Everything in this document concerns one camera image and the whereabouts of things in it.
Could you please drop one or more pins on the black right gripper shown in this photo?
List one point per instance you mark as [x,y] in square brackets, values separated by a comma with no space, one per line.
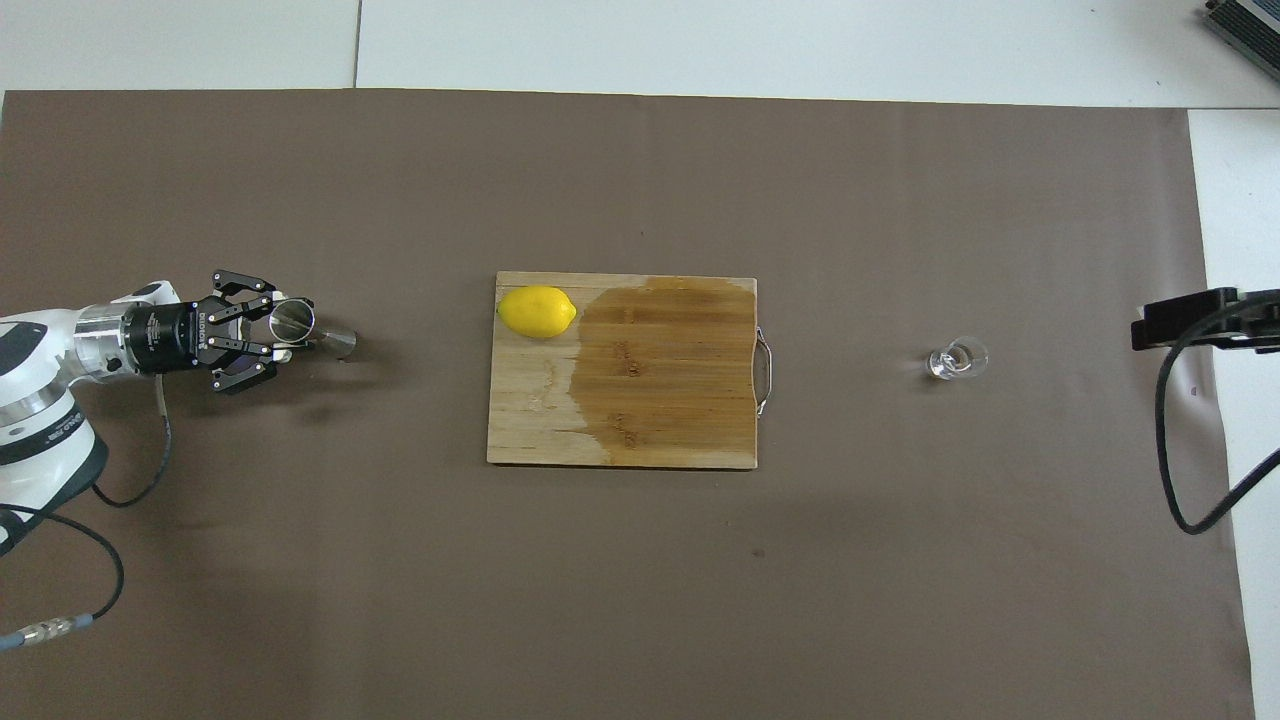
[1262,335]

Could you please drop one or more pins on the brown table mat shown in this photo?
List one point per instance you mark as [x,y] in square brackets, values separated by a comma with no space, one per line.
[600,600]

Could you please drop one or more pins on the grey metal device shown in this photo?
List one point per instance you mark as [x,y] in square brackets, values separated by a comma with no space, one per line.
[1250,25]

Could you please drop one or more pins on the steel double jigger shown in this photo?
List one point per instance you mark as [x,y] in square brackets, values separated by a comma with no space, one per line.
[338,343]

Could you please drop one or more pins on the yellow lemon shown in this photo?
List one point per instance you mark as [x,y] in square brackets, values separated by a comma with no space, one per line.
[537,312]

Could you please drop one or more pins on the wooden cutting board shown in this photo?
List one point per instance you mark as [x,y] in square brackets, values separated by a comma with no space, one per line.
[680,380]

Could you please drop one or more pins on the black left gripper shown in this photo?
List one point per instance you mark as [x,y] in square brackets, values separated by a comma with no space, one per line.
[165,335]

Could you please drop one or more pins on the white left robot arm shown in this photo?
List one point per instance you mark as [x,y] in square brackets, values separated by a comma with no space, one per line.
[40,400]

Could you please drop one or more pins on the small clear glass cup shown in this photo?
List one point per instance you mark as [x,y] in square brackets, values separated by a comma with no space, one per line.
[958,360]

